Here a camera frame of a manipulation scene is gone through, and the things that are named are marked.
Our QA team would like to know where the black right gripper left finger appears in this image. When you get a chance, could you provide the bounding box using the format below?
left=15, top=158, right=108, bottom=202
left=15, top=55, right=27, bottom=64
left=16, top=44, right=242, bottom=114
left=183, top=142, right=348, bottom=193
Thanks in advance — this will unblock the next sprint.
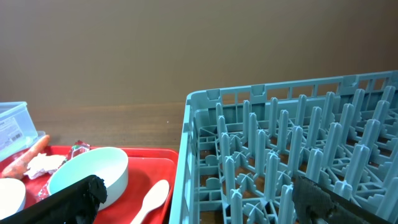
left=1, top=175, right=108, bottom=224

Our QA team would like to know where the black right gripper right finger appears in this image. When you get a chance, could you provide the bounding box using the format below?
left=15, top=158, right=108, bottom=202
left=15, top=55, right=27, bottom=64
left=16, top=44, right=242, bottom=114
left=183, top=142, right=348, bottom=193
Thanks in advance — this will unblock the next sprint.
left=292, top=176, right=390, bottom=224

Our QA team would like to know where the mint green bowl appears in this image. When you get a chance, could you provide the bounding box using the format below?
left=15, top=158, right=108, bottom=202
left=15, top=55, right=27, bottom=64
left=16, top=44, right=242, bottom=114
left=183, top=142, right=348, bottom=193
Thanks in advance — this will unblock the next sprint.
left=47, top=147, right=129, bottom=210

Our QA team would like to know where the white plastic spoon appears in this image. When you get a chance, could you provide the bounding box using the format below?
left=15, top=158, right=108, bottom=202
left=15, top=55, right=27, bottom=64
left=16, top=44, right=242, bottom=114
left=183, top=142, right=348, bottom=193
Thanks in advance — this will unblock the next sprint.
left=131, top=179, right=170, bottom=224

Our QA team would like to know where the grey dishwasher rack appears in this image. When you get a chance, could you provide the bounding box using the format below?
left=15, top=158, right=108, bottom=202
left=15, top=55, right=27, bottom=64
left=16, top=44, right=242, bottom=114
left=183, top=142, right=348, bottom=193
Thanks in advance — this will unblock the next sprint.
left=169, top=71, right=397, bottom=223

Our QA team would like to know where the crumpled white tissue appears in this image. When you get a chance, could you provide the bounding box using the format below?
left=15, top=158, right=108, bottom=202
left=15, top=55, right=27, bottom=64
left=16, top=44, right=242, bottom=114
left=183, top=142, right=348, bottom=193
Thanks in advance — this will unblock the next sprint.
left=24, top=153, right=66, bottom=180

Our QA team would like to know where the red snack wrapper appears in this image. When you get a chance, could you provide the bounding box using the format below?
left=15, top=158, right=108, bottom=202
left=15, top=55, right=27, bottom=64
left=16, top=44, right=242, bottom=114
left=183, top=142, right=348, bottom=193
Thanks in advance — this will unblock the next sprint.
left=36, top=140, right=90, bottom=202

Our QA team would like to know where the light blue plate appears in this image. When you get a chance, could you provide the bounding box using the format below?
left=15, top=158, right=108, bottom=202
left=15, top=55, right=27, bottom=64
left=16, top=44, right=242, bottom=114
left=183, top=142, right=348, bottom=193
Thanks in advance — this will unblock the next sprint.
left=0, top=178, right=26, bottom=220

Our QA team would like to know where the orange carrot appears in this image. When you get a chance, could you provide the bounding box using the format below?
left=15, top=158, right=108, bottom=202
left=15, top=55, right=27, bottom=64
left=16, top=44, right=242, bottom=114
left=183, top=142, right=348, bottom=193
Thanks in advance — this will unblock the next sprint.
left=1, top=134, right=50, bottom=180

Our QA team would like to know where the red plastic tray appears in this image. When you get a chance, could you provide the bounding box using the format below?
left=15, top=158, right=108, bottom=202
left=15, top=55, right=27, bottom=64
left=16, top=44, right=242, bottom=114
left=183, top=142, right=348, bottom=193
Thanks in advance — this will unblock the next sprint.
left=23, top=147, right=178, bottom=224

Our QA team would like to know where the clear plastic bin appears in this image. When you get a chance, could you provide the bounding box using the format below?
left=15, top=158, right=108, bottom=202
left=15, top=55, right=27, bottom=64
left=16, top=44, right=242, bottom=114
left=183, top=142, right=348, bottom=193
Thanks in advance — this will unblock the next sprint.
left=0, top=101, right=45, bottom=161

